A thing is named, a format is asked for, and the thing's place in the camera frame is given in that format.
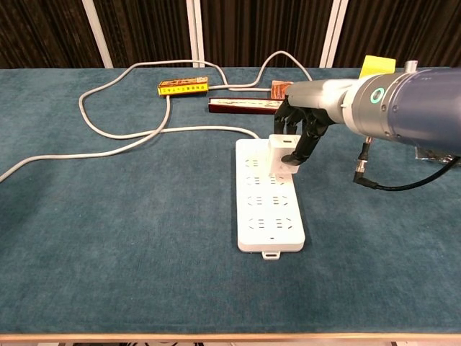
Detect orange spouted sauce pouch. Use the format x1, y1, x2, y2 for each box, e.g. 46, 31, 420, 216
270, 81, 295, 100

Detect grey power strip cable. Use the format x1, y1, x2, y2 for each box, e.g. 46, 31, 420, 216
0, 50, 313, 183

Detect black socks in plastic bag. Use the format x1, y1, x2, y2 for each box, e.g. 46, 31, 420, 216
413, 144, 461, 164

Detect white plug adapter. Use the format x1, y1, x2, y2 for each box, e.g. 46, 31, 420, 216
266, 133, 300, 177

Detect white power strip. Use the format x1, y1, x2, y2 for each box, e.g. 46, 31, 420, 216
235, 138, 306, 261

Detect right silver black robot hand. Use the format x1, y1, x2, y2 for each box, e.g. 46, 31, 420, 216
273, 79, 361, 167

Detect white screen frame post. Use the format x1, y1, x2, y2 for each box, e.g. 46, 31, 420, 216
186, 0, 205, 68
81, 0, 115, 68
319, 0, 349, 68

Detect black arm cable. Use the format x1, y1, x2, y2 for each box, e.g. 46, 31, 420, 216
352, 138, 461, 192

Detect small yellow red box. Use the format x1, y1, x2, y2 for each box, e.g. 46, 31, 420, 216
157, 76, 210, 98

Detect teal table cloth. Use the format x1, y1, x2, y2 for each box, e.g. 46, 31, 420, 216
0, 66, 461, 334

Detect yellow sponge cube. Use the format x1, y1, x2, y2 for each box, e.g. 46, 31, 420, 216
359, 55, 397, 79

